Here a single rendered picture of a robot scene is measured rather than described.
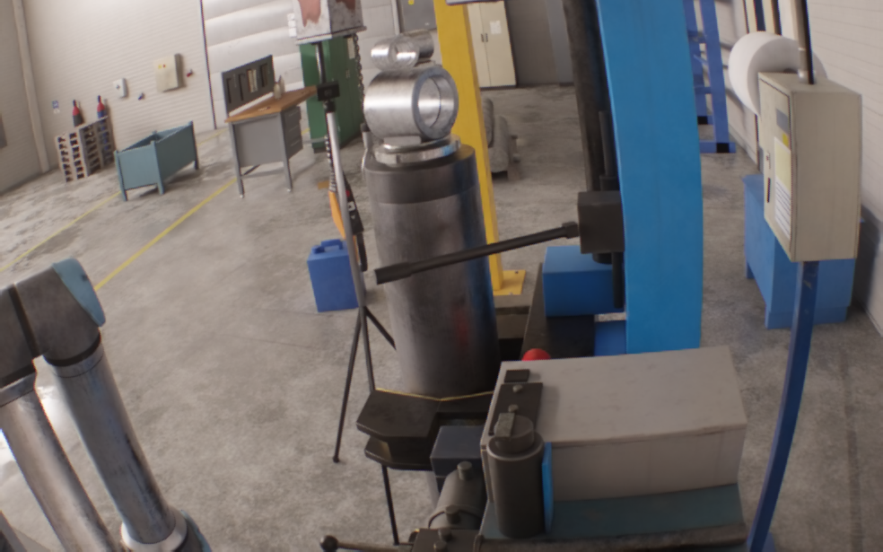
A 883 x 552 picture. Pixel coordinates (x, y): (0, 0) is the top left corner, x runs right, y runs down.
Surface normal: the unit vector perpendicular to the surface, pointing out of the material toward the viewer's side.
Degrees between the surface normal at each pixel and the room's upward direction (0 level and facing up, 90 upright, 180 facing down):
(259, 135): 90
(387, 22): 90
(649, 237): 90
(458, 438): 0
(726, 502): 0
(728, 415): 0
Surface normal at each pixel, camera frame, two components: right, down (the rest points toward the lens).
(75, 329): 0.84, 0.30
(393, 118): -0.53, 0.51
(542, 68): -0.17, 0.39
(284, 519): -0.12, -0.92
